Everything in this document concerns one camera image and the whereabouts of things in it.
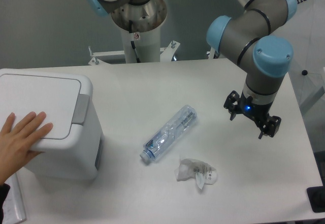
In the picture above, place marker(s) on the white trash can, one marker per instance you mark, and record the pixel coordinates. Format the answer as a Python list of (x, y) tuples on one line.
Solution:
[(72, 149)]

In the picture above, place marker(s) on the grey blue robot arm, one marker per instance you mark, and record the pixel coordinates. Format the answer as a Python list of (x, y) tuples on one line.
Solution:
[(249, 43)]

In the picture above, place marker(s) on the white metal mounting frame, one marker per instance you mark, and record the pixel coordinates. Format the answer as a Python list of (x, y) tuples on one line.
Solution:
[(144, 54)]

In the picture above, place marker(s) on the clear plastic water bottle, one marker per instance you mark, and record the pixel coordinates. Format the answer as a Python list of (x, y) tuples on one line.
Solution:
[(168, 134)]

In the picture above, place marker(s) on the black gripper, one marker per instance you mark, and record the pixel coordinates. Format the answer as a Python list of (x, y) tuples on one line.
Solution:
[(259, 114)]

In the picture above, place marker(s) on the black device at edge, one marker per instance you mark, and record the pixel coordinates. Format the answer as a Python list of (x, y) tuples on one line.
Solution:
[(316, 198)]

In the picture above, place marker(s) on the crumpled white plastic wrapper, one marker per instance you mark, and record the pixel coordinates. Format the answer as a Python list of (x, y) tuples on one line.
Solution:
[(202, 172)]

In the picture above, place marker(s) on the bare human hand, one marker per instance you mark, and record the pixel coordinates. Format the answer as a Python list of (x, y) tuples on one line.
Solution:
[(17, 140)]

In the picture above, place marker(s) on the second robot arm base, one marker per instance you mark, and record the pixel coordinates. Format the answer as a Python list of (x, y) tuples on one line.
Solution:
[(139, 21)]

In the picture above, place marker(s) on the white tray at corner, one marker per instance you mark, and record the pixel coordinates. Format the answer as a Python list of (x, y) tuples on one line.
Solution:
[(14, 210)]

